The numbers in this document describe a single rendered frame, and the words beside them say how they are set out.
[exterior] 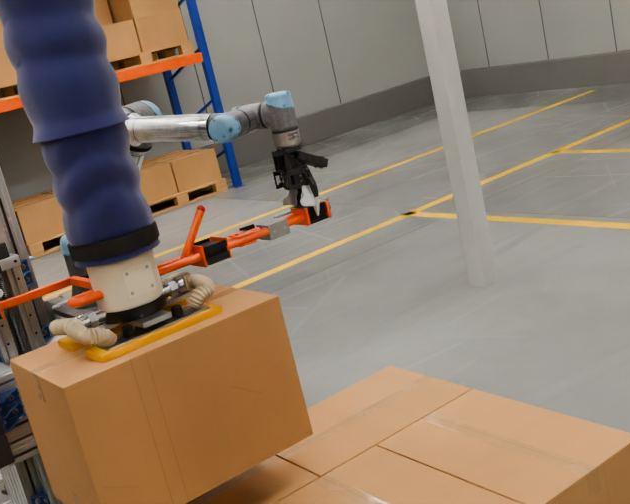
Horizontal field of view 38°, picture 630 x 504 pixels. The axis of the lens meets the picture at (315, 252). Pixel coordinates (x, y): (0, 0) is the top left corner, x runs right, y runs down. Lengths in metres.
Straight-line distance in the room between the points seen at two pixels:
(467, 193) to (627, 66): 7.29
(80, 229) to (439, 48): 3.24
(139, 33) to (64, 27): 8.24
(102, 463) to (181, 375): 0.27
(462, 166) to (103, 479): 3.47
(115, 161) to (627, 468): 1.48
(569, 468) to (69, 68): 1.53
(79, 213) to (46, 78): 0.32
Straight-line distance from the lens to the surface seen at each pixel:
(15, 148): 11.17
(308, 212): 2.61
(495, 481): 2.38
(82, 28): 2.22
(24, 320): 2.96
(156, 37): 10.52
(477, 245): 5.35
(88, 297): 2.30
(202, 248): 2.41
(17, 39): 2.23
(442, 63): 5.16
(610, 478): 2.44
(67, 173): 2.24
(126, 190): 2.26
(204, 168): 10.69
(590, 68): 12.69
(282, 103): 2.56
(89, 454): 2.20
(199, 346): 2.26
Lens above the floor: 1.75
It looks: 14 degrees down
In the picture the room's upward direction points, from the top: 13 degrees counter-clockwise
